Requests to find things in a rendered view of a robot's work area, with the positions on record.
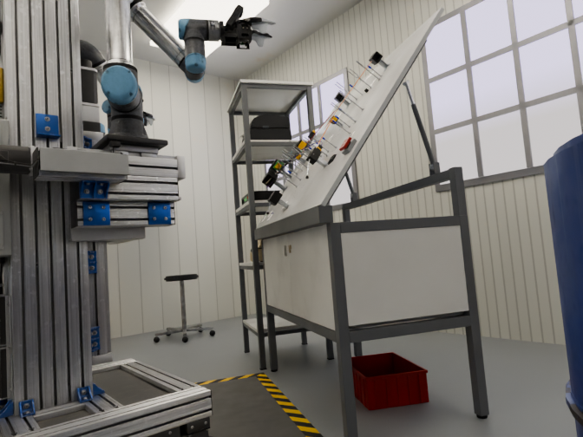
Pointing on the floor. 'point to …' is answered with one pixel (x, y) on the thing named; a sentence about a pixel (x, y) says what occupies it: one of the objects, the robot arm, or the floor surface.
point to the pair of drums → (569, 258)
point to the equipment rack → (258, 101)
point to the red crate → (388, 381)
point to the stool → (181, 309)
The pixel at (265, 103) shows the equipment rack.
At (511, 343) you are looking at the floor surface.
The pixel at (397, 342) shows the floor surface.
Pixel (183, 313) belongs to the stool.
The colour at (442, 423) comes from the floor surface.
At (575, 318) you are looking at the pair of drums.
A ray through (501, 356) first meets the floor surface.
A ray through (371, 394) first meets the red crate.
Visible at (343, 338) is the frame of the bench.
